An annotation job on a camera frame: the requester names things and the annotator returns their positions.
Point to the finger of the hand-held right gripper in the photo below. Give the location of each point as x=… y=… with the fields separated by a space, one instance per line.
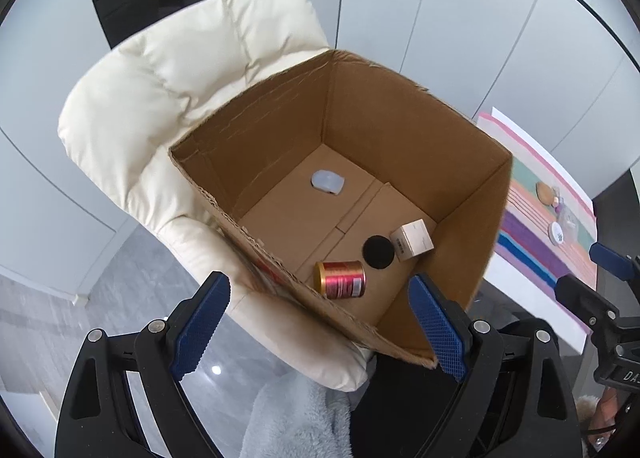
x=585 y=300
x=610 y=260

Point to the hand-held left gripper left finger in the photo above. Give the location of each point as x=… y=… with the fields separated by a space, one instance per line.
x=200 y=328

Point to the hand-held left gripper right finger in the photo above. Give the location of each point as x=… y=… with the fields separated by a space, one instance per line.
x=440 y=333

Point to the white round jar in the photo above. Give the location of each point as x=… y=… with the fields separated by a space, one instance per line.
x=556 y=233

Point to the small purple bottle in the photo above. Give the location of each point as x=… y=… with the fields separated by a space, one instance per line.
x=561 y=210

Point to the tan round puff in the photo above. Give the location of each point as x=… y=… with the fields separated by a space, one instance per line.
x=544 y=191

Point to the small white carton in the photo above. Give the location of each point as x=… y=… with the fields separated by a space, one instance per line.
x=412 y=240

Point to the black round compact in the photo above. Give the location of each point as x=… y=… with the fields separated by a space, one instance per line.
x=378 y=252

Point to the red metal can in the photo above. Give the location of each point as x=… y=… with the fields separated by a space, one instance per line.
x=342 y=279

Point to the brown cardboard box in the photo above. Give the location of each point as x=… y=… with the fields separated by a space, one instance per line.
x=425 y=148

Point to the grey-blue oval pouch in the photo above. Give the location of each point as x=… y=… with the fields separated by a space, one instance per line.
x=327 y=182

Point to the person's right hand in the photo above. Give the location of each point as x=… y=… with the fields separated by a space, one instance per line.
x=607 y=413

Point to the white table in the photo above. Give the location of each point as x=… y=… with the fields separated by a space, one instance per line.
x=525 y=305

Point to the striped cloth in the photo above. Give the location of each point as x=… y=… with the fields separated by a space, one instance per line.
x=530 y=238

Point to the person's black pants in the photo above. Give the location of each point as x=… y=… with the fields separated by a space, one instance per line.
x=400 y=413

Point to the light blue fleece garment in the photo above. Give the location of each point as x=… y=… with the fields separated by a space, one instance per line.
x=300 y=418

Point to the cream padded chair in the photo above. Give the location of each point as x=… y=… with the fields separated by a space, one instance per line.
x=150 y=88

